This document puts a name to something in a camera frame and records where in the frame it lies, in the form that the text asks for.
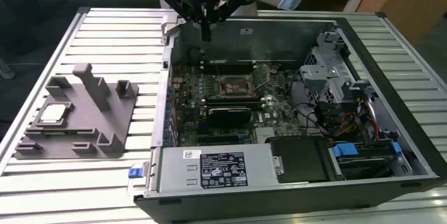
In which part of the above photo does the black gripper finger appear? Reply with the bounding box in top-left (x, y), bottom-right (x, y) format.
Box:
top-left (160, 0), bottom-right (207, 42)
top-left (205, 0), bottom-right (241, 42)

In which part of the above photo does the silver CPU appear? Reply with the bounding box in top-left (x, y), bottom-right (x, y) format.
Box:
top-left (39, 104), bottom-right (69, 125)

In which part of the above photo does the CPU socket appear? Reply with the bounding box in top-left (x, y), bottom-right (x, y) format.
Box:
top-left (217, 76), bottom-right (255, 98)

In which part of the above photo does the RAM slot with white clips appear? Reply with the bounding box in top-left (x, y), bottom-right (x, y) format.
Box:
top-left (201, 60), bottom-right (257, 64)
top-left (201, 66), bottom-right (257, 71)

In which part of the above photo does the silver drive cage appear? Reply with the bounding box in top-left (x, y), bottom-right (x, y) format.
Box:
top-left (299, 31), bottom-right (354, 106)

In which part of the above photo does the green motherboard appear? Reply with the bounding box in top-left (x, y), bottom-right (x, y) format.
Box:
top-left (168, 63), bottom-right (305, 148)

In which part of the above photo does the silver chipset heat sink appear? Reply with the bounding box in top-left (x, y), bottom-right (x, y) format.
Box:
top-left (255, 127), bottom-right (277, 142)

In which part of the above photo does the grey parts rack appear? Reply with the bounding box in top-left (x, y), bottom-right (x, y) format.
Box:
top-left (13, 63), bottom-right (140, 160)

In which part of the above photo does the wooden cabinet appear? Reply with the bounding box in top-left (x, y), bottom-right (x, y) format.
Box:
top-left (355, 0), bottom-right (447, 46)

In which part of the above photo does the grey stand foot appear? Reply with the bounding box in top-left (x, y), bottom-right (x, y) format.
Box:
top-left (0, 58), bottom-right (16, 80)

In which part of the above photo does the black rating label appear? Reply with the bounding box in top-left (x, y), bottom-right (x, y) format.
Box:
top-left (199, 151), bottom-right (245, 189)

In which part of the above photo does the black plastic shroud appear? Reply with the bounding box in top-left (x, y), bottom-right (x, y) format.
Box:
top-left (264, 136), bottom-right (332, 184)

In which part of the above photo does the silver power supply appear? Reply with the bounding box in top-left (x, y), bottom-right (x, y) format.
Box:
top-left (153, 147), bottom-right (284, 194)

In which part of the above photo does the blue disk carrier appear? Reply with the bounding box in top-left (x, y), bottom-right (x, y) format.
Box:
top-left (331, 142), bottom-right (360, 159)

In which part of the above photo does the blue latch tab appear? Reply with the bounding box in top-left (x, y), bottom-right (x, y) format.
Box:
top-left (128, 165), bottom-right (145, 180)

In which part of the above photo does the black hard disk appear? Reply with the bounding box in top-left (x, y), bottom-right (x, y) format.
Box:
top-left (335, 148), bottom-right (398, 182)

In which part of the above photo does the black PC case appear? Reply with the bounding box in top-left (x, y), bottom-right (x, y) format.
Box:
top-left (133, 12), bottom-right (447, 224)

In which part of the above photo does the grey plastic bracket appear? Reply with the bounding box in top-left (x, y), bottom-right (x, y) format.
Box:
top-left (342, 80), bottom-right (378, 104)

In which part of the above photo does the yellow wire bundle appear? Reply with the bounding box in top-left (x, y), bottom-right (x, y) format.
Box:
top-left (334, 120), bottom-right (359, 136)

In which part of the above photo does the red data wire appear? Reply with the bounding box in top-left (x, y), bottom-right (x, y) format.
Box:
top-left (370, 116), bottom-right (382, 141)

